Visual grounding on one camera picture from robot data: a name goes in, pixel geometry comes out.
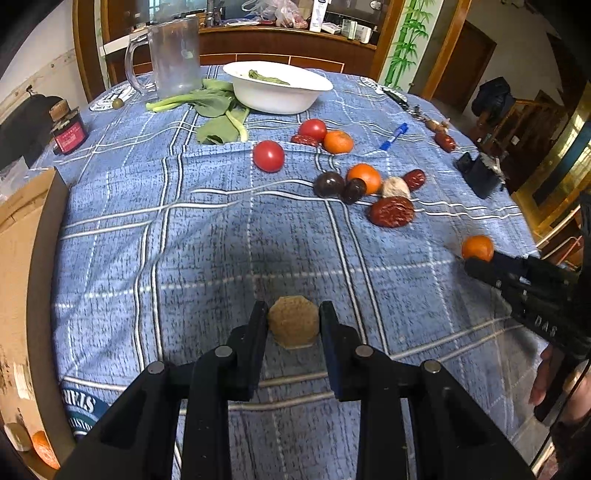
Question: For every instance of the green vegetable leaf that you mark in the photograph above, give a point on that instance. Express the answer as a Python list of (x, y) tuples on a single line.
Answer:
[(268, 77)]

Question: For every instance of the blue plaid tablecloth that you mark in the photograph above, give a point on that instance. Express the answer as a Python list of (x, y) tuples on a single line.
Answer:
[(207, 240)]

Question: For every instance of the wooden counter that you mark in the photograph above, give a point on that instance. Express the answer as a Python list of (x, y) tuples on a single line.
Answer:
[(286, 44)]

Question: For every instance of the clear plastic bag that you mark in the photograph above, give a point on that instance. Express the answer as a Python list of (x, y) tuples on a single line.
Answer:
[(286, 14)]

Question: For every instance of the cardboard box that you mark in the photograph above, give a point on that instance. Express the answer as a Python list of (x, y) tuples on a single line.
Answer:
[(27, 300)]

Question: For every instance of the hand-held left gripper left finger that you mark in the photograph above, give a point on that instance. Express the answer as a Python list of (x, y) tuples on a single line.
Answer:
[(258, 337)]

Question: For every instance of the black backpack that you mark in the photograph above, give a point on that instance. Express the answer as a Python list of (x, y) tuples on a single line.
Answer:
[(494, 98)]

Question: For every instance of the bunch of keys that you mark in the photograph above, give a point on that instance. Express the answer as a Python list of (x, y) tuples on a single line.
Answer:
[(418, 111)]

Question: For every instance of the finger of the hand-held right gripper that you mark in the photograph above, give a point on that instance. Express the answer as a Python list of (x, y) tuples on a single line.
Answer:
[(494, 272)]

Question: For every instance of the orange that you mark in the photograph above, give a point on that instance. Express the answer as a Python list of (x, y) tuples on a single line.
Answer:
[(478, 247), (338, 142), (44, 447), (364, 177)]

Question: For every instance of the red label ink bottle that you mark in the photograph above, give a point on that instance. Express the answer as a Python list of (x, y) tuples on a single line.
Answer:
[(68, 131)]

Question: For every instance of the black container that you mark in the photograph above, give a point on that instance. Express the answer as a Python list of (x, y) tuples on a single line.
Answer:
[(482, 174)]

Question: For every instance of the person's right hand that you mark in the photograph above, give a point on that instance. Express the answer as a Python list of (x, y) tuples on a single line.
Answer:
[(545, 378)]

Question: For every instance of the bamboo print panel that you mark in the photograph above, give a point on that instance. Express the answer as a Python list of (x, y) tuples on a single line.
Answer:
[(407, 46)]

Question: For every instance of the black remote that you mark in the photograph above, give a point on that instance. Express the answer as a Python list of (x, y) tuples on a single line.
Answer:
[(396, 97)]

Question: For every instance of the clear plastic pitcher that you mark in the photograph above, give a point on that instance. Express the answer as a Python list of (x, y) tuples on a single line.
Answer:
[(173, 57)]

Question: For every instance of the wooden door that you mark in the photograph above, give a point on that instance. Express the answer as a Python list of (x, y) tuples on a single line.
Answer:
[(473, 69)]

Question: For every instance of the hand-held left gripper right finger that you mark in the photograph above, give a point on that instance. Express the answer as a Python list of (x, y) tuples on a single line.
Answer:
[(328, 341)]

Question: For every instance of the white bowl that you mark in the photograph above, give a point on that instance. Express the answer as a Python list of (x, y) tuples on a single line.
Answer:
[(277, 92)]

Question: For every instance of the flat white box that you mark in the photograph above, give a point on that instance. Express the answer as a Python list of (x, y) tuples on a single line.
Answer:
[(331, 28)]

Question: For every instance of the black bag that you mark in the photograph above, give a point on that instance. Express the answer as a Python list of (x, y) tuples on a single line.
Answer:
[(27, 124)]

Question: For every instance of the wooden chair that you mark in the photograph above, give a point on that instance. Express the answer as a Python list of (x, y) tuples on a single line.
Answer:
[(531, 129)]

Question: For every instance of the red sausage piece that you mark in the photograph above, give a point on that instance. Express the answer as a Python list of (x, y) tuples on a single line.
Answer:
[(445, 141)]

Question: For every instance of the green bok choy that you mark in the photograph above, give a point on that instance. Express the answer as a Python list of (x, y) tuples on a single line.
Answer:
[(224, 127), (194, 98)]

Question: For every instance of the red tomato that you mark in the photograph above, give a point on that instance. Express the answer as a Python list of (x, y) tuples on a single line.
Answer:
[(313, 129), (268, 156)]

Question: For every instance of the large red jujube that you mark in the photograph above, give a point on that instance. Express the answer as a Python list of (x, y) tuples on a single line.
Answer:
[(391, 212)]

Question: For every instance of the round brown biscuit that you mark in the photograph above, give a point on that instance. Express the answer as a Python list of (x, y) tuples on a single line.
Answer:
[(294, 322)]

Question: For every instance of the blue pen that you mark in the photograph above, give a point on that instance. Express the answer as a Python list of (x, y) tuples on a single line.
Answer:
[(395, 136)]

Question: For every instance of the green olive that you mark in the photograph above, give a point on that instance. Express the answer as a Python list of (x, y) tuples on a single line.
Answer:
[(118, 103)]

